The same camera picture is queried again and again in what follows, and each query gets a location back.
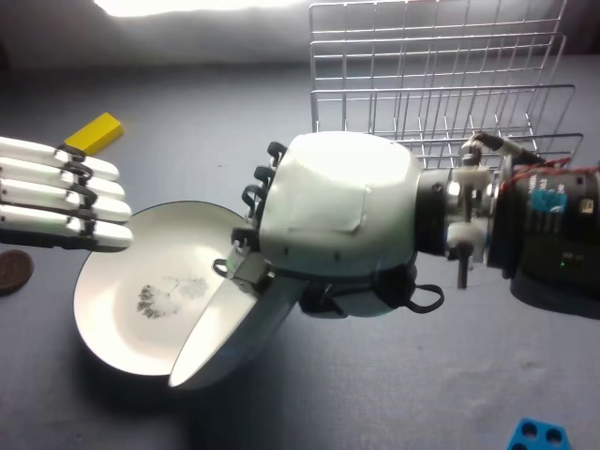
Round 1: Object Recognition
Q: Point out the grey table cloth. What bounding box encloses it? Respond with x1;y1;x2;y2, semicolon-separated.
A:
0;60;600;450

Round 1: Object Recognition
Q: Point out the silver wire dish rack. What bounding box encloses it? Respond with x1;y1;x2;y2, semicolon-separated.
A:
307;0;585;173

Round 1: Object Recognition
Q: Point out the yellow rectangular block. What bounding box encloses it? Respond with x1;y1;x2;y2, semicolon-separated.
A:
64;112;125;156

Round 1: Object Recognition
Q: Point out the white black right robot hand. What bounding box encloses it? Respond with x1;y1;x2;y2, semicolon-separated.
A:
213;131;445;320

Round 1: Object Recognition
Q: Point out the white plate with grey smudge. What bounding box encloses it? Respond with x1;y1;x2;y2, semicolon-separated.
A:
72;200;257;379

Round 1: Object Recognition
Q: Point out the brown sandwich cookie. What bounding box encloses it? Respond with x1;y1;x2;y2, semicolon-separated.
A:
0;249;35;297

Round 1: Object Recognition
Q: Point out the blue block with holes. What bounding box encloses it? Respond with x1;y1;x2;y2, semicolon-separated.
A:
504;417;571;450

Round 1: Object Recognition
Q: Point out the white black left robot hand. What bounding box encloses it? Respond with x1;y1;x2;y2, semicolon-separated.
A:
0;136;135;254

